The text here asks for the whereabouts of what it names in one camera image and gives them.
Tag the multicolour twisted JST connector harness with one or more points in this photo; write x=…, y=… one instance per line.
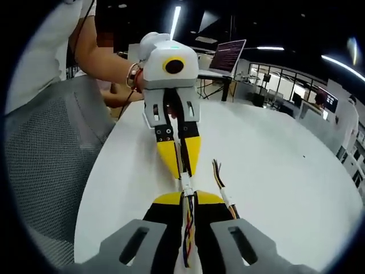
x=188, y=228

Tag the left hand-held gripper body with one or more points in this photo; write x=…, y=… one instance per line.
x=159, y=74

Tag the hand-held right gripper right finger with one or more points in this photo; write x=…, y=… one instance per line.
x=216, y=228

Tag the long curved ceiling light strip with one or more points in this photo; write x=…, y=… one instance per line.
x=342, y=65

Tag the white desk with black legs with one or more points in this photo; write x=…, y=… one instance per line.
x=205, y=74

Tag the grey mesh office chair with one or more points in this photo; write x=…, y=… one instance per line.
x=42, y=142

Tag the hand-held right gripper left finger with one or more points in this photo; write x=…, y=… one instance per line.
x=159, y=228

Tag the dark wall monitor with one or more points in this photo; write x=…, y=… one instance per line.
x=332, y=101

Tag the person's white shirt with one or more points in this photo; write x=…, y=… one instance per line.
x=42, y=42

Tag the open laptop with dark screen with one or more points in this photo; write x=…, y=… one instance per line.
x=226, y=55

